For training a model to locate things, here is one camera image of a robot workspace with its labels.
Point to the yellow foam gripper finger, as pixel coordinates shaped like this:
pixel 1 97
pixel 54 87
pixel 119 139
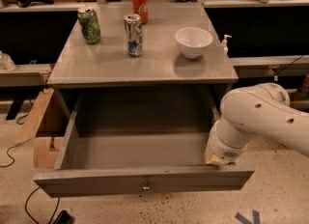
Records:
pixel 214 155

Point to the grey top drawer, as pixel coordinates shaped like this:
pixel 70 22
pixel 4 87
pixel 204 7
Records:
pixel 135 140

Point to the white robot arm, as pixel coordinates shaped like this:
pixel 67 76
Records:
pixel 247 112

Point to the grey drawer cabinet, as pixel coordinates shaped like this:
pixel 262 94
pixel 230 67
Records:
pixel 102 87

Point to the small pump bottle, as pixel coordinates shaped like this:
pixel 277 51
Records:
pixel 225 43

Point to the white bowl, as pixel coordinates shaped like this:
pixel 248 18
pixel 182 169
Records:
pixel 192 42

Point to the silver blue energy can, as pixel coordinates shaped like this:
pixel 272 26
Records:
pixel 133 28

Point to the notched wooden block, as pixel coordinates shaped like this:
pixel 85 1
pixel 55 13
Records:
pixel 46 151

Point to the orange soda can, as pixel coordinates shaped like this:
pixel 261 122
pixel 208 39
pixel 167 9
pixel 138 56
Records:
pixel 140 7

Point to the green soda can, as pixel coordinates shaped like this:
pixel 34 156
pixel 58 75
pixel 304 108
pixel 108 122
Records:
pixel 88 22

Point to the wooden plank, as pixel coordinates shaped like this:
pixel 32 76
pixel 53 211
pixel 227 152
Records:
pixel 34 119

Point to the clear plastic object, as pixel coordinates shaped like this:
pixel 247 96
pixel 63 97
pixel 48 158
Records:
pixel 6 62

